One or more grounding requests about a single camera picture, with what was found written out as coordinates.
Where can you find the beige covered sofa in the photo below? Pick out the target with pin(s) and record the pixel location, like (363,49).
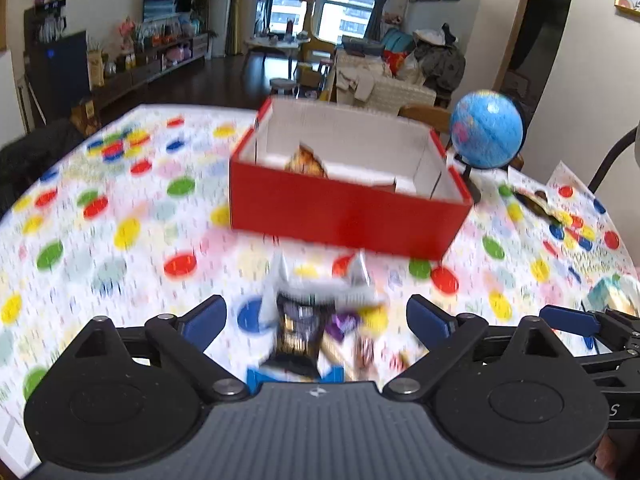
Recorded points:
(367,82)

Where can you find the dark tv console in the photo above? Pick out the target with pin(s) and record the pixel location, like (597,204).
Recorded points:
(150,65)

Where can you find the white snack packet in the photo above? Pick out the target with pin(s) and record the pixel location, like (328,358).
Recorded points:
(355,291)

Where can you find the round coffee table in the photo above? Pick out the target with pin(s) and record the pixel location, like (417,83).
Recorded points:
(265,45)

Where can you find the yellow black snack wrapper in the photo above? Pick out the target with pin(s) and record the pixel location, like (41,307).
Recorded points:
(541,210)

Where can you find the black jacket on chair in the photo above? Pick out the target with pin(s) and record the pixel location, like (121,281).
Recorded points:
(26,159)

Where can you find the red cardboard box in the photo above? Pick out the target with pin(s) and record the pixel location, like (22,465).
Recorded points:
(389,188)

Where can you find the purple candy wrapper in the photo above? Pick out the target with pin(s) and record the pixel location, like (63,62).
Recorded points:
(342,324)

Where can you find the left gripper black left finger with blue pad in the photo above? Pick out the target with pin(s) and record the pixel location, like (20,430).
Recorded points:
(161,361)

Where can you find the beige sausage stick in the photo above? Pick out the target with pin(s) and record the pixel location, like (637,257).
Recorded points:
(333,352)

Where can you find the black snack packet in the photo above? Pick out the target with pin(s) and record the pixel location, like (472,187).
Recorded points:
(301,325)

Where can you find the orange foil snack in box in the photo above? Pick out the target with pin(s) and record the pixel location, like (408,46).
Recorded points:
(304,161)

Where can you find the blue globe on stand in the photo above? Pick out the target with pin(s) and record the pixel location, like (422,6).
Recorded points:
(487,132)

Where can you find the red white candy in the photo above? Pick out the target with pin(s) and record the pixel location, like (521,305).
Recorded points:
(364,352)

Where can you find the wooden chair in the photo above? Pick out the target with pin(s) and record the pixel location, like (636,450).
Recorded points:
(436,117)

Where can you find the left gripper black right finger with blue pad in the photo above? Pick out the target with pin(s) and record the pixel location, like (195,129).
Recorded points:
(451,342)

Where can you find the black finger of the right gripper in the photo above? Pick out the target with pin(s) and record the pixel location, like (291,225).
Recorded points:
(616,372)

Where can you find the balloon pattern tablecloth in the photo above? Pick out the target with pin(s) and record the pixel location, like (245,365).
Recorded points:
(136,222)

